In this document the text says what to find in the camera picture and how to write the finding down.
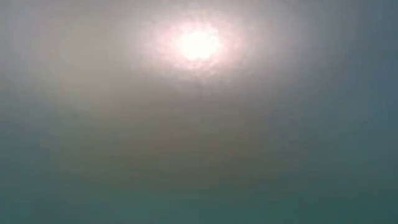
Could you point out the bright round light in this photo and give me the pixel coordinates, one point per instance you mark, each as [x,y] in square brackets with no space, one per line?
[199,45]

